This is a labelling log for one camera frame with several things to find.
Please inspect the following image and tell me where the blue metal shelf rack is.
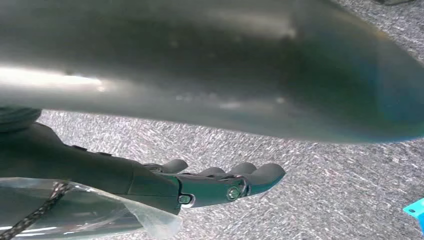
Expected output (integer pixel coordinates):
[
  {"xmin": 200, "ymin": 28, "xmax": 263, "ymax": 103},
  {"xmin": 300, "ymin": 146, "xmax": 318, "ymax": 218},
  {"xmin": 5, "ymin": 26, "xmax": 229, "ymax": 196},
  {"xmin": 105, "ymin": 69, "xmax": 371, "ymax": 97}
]
[{"xmin": 403, "ymin": 198, "xmax": 424, "ymax": 233}]

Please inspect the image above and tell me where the clear plastic wrap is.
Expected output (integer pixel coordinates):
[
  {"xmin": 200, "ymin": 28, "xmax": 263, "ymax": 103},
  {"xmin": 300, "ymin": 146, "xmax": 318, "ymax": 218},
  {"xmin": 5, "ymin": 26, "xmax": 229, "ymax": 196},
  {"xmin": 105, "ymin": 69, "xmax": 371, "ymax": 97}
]
[{"xmin": 0, "ymin": 177, "xmax": 183, "ymax": 240}]

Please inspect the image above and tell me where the black braided cable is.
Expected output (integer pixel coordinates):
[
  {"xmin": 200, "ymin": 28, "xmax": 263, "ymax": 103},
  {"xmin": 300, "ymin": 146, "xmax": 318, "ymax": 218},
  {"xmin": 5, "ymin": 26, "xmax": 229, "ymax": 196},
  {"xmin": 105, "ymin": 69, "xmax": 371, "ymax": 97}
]
[{"xmin": 0, "ymin": 181, "xmax": 72, "ymax": 240}]

